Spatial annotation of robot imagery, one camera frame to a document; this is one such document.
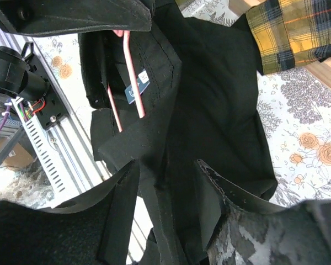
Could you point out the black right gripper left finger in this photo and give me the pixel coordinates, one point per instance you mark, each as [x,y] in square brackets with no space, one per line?
[92,228]

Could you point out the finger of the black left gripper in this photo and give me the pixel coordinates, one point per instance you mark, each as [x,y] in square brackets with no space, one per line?
[59,17]

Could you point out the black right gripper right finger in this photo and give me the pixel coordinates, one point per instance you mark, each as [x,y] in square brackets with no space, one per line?
[237,227]

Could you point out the pink wire hanger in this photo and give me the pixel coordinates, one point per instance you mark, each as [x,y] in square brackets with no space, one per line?
[130,67]

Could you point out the black button shirt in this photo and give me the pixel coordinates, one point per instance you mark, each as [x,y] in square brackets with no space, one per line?
[200,104]

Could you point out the yellow plaid flannel shirt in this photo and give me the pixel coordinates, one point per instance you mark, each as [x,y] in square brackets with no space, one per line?
[290,34]

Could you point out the wooden clothes rack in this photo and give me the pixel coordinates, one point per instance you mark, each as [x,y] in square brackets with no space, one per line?
[321,70]

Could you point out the aluminium front frame rail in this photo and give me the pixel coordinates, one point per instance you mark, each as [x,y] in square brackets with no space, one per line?
[69,136]

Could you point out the grey slotted cable duct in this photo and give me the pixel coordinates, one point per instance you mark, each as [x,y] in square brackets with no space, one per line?
[47,155]

